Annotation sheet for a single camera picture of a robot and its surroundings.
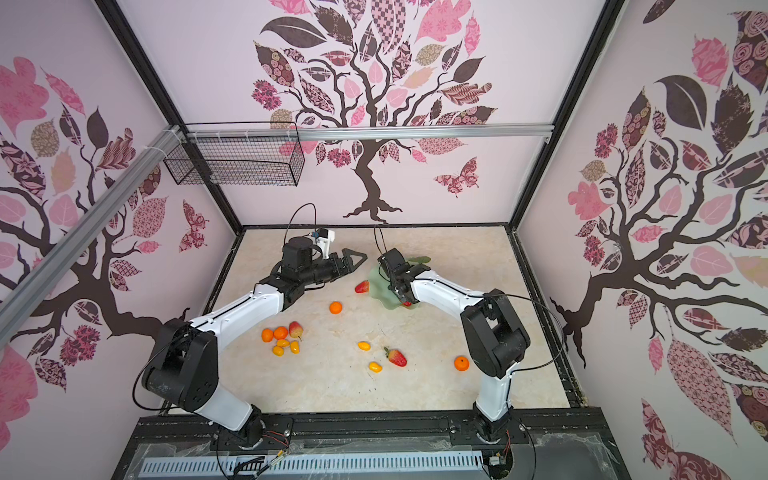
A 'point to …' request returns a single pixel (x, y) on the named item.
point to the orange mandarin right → (461, 363)
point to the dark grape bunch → (421, 259)
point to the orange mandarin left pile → (280, 332)
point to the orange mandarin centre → (335, 307)
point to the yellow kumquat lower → (374, 366)
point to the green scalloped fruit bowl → (379, 289)
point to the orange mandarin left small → (267, 335)
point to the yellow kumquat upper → (364, 346)
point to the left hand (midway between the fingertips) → (361, 264)
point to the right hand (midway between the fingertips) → (412, 276)
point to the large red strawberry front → (396, 357)
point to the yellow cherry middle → (282, 343)
